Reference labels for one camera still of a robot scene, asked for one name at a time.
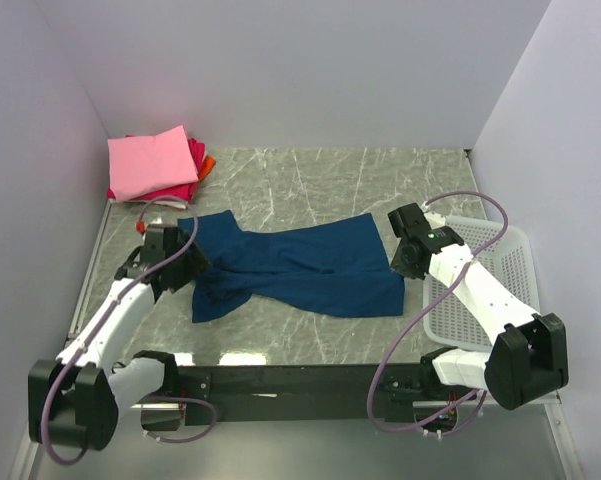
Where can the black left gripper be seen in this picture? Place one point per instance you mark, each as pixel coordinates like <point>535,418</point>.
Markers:
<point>195,264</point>

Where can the folded light pink t-shirt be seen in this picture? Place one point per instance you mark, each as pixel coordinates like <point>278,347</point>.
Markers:
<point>139,165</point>

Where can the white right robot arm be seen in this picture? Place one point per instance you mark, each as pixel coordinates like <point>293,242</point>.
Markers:
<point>525,362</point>

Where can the folded white t-shirt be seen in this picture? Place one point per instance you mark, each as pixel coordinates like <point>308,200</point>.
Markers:
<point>177,205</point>

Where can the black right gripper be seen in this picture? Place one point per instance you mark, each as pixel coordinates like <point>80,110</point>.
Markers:
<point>399,267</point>

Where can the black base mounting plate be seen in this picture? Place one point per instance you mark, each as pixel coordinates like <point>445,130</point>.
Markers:
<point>313,392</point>

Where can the white plastic laundry basket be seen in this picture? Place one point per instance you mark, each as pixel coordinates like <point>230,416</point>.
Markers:
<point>500,287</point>

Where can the blue Mickey t-shirt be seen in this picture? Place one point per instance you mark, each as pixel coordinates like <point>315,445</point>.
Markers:
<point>339,269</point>

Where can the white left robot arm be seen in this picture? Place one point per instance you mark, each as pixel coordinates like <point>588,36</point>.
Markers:
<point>76,399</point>

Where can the folded orange t-shirt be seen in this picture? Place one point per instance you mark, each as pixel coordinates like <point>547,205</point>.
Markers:
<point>206,167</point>

